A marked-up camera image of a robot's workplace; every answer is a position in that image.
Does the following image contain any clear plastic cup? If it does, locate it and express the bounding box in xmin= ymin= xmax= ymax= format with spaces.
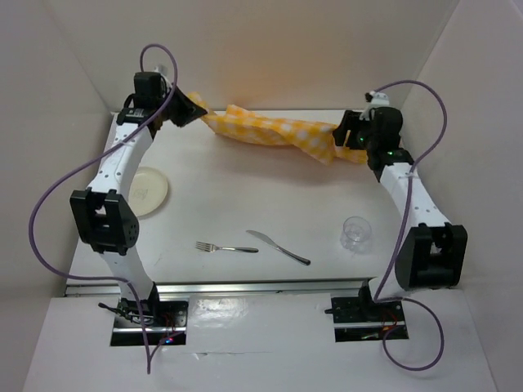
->
xmin=340 ymin=216 xmax=373 ymax=254

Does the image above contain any purple cable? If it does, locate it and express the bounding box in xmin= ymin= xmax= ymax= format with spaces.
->
xmin=369 ymin=79 xmax=449 ymax=372
xmin=27 ymin=42 xmax=180 ymax=375

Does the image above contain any cream round plate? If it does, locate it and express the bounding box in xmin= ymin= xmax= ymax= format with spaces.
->
xmin=127 ymin=167 xmax=168 ymax=217

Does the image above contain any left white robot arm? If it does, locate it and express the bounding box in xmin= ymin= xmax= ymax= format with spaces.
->
xmin=69 ymin=70 xmax=207 ymax=326

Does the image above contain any silver table knife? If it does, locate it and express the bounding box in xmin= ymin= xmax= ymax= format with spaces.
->
xmin=247 ymin=229 xmax=311 ymax=266

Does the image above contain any yellow white checkered cloth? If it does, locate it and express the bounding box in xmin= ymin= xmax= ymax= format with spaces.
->
xmin=189 ymin=92 xmax=367 ymax=165

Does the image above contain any silver fork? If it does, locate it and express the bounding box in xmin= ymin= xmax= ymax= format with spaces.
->
xmin=195 ymin=242 xmax=259 ymax=253

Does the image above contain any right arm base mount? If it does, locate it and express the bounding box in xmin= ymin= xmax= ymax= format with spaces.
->
xmin=324 ymin=296 xmax=409 ymax=342

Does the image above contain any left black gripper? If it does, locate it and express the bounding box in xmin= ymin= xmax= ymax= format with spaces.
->
xmin=154 ymin=82 xmax=205 ymax=127

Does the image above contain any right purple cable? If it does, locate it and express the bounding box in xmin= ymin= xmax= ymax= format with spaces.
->
xmin=369 ymin=79 xmax=449 ymax=372

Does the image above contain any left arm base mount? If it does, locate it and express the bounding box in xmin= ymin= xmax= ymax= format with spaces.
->
xmin=98 ymin=301 xmax=189 ymax=347

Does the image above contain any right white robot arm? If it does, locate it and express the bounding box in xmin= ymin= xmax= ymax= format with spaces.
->
xmin=333 ymin=106 xmax=468 ymax=320

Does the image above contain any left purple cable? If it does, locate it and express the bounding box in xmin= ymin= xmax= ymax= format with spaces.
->
xmin=27 ymin=42 xmax=180 ymax=375

